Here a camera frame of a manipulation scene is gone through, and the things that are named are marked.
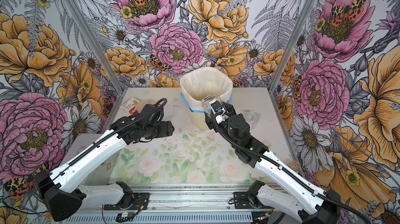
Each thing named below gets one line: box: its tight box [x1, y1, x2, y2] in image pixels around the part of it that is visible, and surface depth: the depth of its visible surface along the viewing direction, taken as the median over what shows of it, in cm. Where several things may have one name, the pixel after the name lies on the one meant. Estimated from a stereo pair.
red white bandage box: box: [121, 97, 140, 115], surface depth 109 cm
